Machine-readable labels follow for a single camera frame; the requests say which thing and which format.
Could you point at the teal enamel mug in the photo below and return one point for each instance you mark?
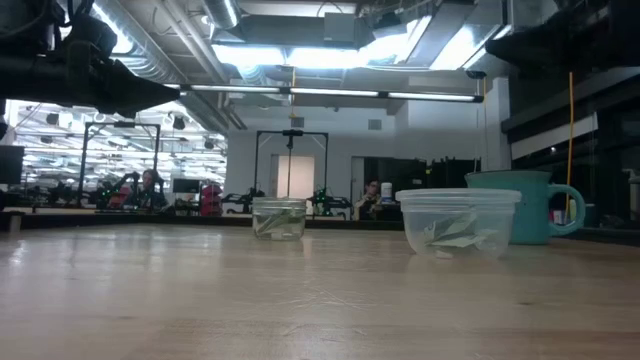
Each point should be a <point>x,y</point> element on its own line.
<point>532,210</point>

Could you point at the long LED light bar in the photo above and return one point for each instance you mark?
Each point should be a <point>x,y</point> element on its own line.
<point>330,92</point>

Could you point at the silver ventilation duct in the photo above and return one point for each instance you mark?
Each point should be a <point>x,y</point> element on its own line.
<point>220,12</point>

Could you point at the green white sweetener packet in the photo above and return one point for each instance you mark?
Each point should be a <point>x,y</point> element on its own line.
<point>292,218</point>
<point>272,224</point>
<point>436,234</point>
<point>465,243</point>
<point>465,227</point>

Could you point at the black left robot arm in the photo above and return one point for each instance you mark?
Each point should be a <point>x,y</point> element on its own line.
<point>30,75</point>

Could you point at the black background robot arm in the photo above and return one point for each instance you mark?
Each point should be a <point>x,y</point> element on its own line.
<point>242,199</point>
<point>327,201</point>

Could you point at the black monitor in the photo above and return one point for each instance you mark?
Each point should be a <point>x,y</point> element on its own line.
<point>186,186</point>
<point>11,165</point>

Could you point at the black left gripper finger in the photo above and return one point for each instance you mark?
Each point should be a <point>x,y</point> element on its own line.
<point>135,92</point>

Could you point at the black ceiling camera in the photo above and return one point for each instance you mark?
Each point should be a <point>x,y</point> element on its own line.
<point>475,74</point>

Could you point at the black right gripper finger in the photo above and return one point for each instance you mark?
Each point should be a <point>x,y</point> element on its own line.
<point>535,45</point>

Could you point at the white bottle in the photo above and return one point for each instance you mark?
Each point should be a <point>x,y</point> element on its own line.
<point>386,192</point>

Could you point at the clear plastic deli container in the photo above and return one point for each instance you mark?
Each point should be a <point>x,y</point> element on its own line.
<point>415,200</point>

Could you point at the small clear glass jar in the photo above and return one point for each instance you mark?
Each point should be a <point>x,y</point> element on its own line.
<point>260,205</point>

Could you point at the red equipment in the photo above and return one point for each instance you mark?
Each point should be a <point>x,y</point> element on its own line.
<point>211,200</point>

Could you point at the person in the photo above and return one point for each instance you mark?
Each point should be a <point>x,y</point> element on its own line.
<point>148,187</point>
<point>371,192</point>

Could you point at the grey ceiling unit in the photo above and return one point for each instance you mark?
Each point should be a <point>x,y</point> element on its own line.
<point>345,27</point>

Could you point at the black gantry frame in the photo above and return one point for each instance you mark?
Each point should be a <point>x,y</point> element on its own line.
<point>292,133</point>
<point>120,125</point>

